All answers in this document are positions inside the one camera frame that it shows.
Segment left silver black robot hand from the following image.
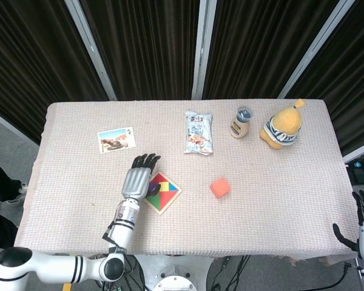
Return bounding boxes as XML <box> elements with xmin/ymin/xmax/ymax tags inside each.
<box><xmin>121</xmin><ymin>153</ymin><xmax>162</xmax><ymax>202</ymax></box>

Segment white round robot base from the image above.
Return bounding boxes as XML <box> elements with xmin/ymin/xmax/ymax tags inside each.
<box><xmin>133</xmin><ymin>254</ymin><xmax>215</xmax><ymax>291</ymax></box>

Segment colourful wooden tangram puzzle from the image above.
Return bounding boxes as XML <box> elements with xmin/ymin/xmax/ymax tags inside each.
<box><xmin>144</xmin><ymin>171</ymin><xmax>183</xmax><ymax>216</ymax></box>

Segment landscape photo postcard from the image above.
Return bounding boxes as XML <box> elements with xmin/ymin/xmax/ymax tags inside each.
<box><xmin>97</xmin><ymin>127</ymin><xmax>137</xmax><ymax>155</ymax></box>

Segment black equipment box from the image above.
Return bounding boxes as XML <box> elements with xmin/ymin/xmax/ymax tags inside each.
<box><xmin>346</xmin><ymin>151</ymin><xmax>364</xmax><ymax>186</ymax></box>

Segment pink woven tablecloth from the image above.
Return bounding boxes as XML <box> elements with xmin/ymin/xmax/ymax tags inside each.
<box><xmin>12</xmin><ymin>99</ymin><xmax>354</xmax><ymax>261</ymax></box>

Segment white snack bag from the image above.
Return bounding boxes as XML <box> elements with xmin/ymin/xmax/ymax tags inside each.
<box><xmin>183</xmin><ymin>109</ymin><xmax>215</xmax><ymax>157</ymax></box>

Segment orange cube block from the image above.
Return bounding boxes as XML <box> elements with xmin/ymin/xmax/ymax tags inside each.
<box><xmin>209</xmin><ymin>177</ymin><xmax>232</xmax><ymax>200</ymax></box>

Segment mayonnaise bottle with grey cap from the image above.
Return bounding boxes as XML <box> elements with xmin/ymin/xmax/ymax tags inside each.
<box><xmin>229</xmin><ymin>105</ymin><xmax>254</xmax><ymax>139</ymax></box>

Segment person leg black trousers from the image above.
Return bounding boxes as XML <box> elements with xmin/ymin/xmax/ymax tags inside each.
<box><xmin>0</xmin><ymin>159</ymin><xmax>22</xmax><ymax>203</ymax></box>
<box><xmin>0</xmin><ymin>207</ymin><xmax>19</xmax><ymax>250</ymax></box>

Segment dark pleated curtain panel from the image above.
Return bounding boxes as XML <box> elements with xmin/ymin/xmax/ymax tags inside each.
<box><xmin>286</xmin><ymin>0</ymin><xmax>364</xmax><ymax>156</ymax></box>
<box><xmin>0</xmin><ymin>0</ymin><xmax>110</xmax><ymax>146</ymax></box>
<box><xmin>202</xmin><ymin>0</ymin><xmax>342</xmax><ymax>99</ymax></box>
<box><xmin>78</xmin><ymin>0</ymin><xmax>201</xmax><ymax>101</ymax></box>

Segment yellow plush toy striped shirt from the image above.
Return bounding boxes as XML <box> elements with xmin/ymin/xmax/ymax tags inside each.
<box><xmin>258</xmin><ymin>98</ymin><xmax>306</xmax><ymax>150</ymax></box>

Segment grey metal frame rail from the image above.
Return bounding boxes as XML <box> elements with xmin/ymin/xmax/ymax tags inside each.
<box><xmin>0</xmin><ymin>105</ymin><xmax>34</xmax><ymax>143</ymax></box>
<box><xmin>342</xmin><ymin>144</ymin><xmax>364</xmax><ymax>164</ymax></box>

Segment grey metal frame post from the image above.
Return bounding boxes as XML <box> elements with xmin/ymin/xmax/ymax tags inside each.
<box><xmin>190</xmin><ymin>0</ymin><xmax>218</xmax><ymax>100</ymax></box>
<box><xmin>277</xmin><ymin>0</ymin><xmax>357</xmax><ymax>99</ymax></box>
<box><xmin>63</xmin><ymin>0</ymin><xmax>118</xmax><ymax>101</ymax></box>

